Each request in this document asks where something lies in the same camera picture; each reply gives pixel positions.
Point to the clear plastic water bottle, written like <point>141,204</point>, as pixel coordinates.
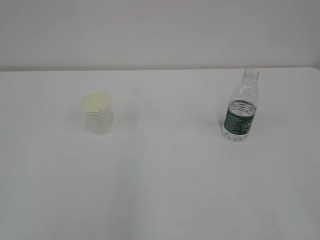
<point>242,107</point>

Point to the white paper cup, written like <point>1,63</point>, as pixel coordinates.
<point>98,112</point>

